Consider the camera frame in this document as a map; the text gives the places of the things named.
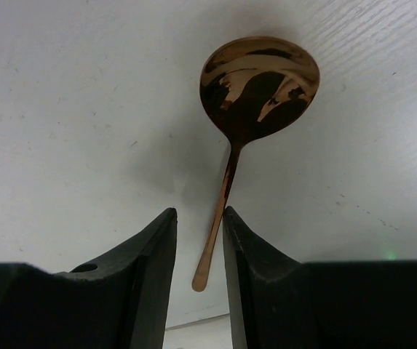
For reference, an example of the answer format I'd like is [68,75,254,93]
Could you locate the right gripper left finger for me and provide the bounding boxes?
[0,208,177,348]

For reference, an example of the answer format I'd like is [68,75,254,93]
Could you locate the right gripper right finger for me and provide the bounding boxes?
[223,207,417,348]

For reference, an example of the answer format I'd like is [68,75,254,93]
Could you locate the copper spoon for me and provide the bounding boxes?
[191,36,320,292]

